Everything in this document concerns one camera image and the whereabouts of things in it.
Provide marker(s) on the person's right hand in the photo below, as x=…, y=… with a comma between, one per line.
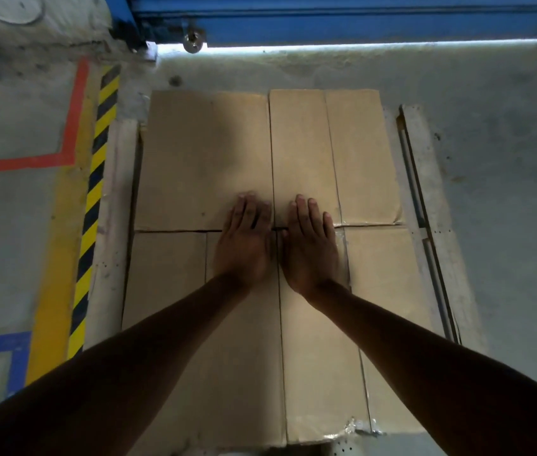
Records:
x=311, y=251

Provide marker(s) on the person's left hand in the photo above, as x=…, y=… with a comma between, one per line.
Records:
x=245, y=246

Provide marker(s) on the cardboard box black print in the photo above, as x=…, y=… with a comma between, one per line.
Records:
x=173, y=280

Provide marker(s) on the small brown cardboard box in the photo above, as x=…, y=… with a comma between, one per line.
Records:
x=392, y=280

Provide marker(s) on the cardboard box white label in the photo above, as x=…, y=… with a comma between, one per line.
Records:
x=202, y=156

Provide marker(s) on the cardboard box taped seam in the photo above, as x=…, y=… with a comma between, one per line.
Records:
x=335, y=151

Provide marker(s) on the wooden pallet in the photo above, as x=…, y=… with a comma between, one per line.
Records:
x=439, y=232

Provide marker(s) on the person's right forearm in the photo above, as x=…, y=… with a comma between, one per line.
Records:
x=449, y=375

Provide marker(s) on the person's left forearm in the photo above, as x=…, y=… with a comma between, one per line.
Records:
x=107, y=375

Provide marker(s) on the yellow black hazard tape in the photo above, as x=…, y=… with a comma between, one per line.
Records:
x=93, y=208

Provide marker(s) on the white perforated right shoe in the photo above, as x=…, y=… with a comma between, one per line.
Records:
x=342, y=446

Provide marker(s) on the metal shutter latch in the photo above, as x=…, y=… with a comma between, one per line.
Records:
x=193, y=41

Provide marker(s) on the red floor tape line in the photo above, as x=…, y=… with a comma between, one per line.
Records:
x=36, y=161

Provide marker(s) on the blue roller shutter door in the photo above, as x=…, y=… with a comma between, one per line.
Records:
x=344, y=18

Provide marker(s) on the blue shutter guide rail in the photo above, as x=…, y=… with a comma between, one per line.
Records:
x=121, y=18

